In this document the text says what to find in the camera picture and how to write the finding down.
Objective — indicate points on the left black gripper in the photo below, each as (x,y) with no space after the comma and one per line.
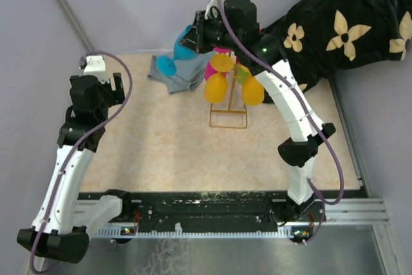
(117,96)

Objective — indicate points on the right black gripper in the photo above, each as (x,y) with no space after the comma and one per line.
(194,38)

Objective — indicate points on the blue plastic wine glass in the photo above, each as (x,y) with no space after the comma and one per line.
(166,64)

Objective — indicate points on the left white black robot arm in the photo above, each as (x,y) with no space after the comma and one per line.
(56,233)

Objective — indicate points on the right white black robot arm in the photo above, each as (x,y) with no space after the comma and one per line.
(232,25)

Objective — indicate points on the pink plastic wine glass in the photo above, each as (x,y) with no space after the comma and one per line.
(209,70)

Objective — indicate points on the left orange plastic wine glass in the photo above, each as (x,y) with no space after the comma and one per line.
(216,86)

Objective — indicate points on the orange plastic wine glass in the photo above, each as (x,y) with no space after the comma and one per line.
(216,86)
(252,92)

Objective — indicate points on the green plastic wine glass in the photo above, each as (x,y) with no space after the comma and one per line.
(243,74)

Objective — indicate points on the right orange plastic wine glass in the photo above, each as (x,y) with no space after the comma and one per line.
(252,92)

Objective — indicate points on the grey folded cloth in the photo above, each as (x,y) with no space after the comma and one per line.
(189,74)

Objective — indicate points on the black floral blanket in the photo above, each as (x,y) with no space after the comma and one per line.
(321,37)

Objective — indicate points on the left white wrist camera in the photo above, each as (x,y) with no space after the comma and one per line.
(95,65)

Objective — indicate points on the gold wire glass rack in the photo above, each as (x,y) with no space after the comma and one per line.
(231,113)

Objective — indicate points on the aluminium frame rail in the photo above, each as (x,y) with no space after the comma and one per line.
(75,25)

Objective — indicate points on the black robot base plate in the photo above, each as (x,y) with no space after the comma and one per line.
(217,211)

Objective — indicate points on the white slotted cable duct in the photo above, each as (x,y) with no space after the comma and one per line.
(122,232)

